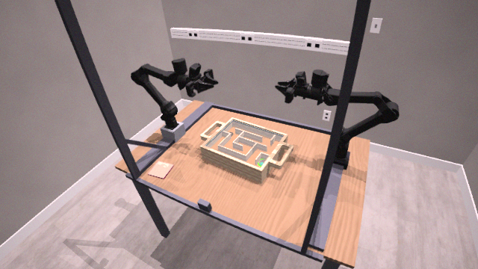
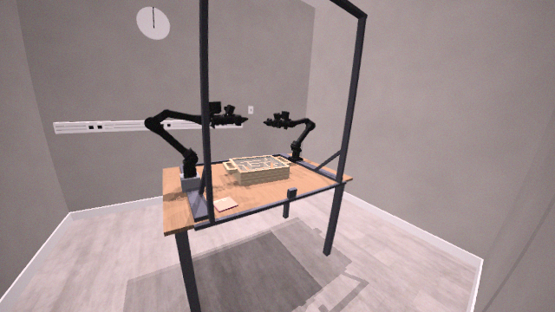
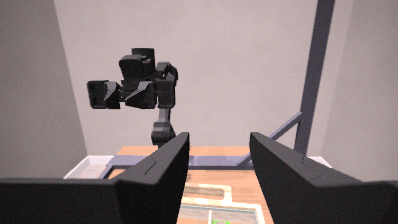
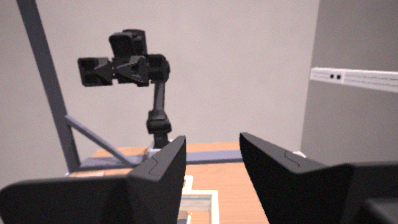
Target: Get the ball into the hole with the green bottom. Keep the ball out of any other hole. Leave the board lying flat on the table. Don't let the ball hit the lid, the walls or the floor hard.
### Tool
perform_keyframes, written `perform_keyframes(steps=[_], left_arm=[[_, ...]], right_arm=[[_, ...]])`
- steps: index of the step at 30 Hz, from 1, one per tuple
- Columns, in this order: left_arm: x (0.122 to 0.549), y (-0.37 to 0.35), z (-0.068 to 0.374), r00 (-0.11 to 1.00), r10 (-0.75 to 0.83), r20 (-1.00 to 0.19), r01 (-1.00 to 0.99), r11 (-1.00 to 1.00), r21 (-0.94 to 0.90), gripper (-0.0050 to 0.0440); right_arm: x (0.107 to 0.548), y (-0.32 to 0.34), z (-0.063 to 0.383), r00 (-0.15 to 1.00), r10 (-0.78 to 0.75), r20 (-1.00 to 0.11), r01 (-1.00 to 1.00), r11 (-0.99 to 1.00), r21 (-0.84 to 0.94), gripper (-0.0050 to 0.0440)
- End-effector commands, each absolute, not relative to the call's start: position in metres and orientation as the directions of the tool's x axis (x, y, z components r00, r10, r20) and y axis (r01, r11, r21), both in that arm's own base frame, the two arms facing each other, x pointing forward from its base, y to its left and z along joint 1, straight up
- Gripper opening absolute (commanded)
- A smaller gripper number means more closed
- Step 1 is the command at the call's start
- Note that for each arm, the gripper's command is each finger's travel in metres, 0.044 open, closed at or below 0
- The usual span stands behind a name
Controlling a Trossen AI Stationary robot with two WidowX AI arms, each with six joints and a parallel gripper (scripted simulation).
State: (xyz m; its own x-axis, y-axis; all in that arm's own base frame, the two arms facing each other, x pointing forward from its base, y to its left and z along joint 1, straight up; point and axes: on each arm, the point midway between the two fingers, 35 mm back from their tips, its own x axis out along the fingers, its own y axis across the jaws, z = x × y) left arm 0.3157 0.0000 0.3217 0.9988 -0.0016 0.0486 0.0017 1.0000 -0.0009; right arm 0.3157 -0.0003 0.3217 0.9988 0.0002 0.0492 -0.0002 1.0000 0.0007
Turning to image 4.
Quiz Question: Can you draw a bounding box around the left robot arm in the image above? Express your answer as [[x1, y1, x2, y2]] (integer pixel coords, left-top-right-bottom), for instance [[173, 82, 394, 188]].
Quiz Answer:
[[109, 29, 172, 149]]

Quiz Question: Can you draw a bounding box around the wooden maze board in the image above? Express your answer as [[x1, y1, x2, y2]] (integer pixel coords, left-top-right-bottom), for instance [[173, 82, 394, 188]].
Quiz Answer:
[[177, 176, 219, 224]]

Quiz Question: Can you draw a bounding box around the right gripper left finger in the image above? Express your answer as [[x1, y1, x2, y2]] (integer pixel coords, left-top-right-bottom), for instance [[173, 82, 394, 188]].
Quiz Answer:
[[0, 135, 187, 224]]

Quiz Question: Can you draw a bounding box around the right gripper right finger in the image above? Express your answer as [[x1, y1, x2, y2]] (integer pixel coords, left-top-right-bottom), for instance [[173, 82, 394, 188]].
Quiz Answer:
[[239, 132, 398, 224]]

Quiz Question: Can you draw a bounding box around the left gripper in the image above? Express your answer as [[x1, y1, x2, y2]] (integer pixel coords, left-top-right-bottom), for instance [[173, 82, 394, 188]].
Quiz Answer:
[[77, 54, 168, 87]]

